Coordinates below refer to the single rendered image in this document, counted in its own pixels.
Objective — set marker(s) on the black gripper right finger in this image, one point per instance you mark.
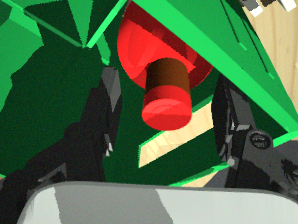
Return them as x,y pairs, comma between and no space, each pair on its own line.
254,163

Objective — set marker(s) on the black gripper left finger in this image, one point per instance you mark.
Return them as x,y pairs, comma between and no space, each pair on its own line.
95,133

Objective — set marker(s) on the red bottle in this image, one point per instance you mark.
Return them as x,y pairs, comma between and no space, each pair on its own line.
162,64

